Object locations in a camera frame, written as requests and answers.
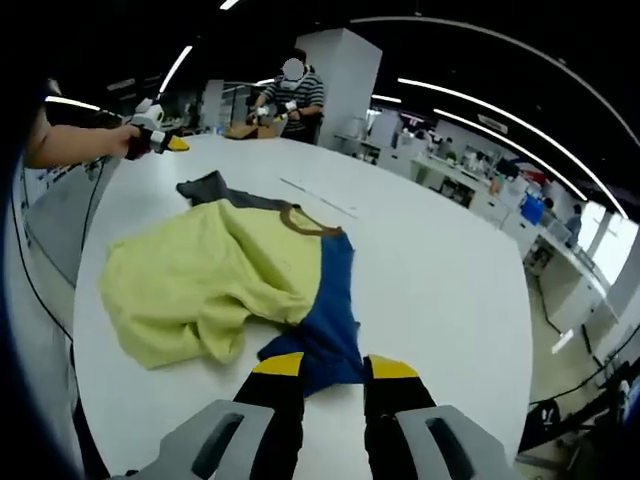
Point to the straight ceiling light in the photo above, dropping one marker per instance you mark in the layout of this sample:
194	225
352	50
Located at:
177	67

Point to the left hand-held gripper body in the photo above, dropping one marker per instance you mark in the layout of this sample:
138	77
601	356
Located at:
150	115

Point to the black bag with white print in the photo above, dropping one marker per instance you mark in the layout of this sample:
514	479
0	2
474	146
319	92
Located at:
540	425

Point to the short curved ceiling light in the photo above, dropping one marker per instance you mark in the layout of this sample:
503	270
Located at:
440	112

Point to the person's left hand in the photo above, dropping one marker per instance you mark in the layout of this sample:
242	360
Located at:
122	140

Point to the white office counter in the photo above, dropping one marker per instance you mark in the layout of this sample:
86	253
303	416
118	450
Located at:
500	200

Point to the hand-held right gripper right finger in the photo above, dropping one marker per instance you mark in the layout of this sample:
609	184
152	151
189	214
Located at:
395	400

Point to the yellow-green garment with coloured sleeves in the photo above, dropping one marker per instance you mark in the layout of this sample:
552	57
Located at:
200	275

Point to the white square pillar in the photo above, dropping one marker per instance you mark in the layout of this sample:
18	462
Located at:
345	85

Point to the long curved ceiling light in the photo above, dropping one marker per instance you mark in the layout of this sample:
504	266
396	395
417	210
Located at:
405	81

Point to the blue storage bin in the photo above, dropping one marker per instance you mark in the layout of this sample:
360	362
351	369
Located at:
532	207

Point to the brown cardboard box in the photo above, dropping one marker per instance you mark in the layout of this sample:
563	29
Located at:
250	131

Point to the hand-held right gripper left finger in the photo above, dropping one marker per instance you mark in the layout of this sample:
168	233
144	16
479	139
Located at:
270	400

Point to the ceiling air vent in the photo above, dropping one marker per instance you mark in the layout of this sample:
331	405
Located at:
492	124

